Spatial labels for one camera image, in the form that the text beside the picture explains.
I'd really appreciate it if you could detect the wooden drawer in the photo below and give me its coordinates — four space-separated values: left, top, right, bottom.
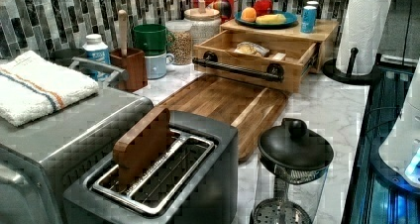
193 30 318 93

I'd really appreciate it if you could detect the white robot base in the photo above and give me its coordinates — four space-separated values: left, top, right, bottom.
378 64 420 188

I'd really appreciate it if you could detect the bagged bread in drawer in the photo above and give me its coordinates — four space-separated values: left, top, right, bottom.
235 42 269 56

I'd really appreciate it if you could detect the wooden drawer cabinet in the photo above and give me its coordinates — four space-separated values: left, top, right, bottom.
220 18 339 73

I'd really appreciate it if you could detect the wooden cutting board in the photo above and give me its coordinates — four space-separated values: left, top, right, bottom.
158 74 288 163

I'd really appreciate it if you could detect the white mug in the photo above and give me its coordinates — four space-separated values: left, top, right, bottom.
145 54 174 79

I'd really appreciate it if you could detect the glass jar of grains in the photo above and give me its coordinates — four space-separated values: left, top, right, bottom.
166 20 192 65

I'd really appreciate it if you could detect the grey two-slot toaster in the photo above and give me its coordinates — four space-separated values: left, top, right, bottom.
63 111 238 224

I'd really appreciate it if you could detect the green mug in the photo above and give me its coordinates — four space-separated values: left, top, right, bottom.
133 24 175 56

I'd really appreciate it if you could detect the wooden utensil holder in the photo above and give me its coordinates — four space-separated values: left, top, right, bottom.
110 48 148 92

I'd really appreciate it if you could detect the small wooden board in toaster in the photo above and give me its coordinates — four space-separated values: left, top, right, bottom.
113 107 173 191

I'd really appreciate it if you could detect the orange fruit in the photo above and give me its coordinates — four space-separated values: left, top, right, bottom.
241 7 257 23

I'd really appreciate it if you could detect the black lid glass french press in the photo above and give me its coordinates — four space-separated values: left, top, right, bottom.
250 118 334 224

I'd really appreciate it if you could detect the yellow banana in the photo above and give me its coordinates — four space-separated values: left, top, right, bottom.
256 14 286 25

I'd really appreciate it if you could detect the red apple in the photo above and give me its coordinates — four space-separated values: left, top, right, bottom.
254 0 272 16

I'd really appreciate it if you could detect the teal plate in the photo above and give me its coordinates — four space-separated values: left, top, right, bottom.
235 10 297 30

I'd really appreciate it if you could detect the black paper towel holder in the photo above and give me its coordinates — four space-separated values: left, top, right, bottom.
322 48 381 85

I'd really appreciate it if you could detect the white blue bottle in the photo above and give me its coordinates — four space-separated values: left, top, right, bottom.
83 34 110 81

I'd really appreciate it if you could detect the blue drink can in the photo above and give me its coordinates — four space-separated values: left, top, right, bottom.
300 6 317 33

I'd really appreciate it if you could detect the stainless toaster oven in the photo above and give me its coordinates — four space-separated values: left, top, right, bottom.
0 56 155 224

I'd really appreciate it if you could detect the white striped towel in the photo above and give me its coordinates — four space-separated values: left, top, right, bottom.
0 51 99 127

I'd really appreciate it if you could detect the white paper towel roll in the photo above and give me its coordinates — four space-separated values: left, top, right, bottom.
336 0 391 75

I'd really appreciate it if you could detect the wooden utensil handle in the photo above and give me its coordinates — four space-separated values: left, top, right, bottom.
118 10 128 57

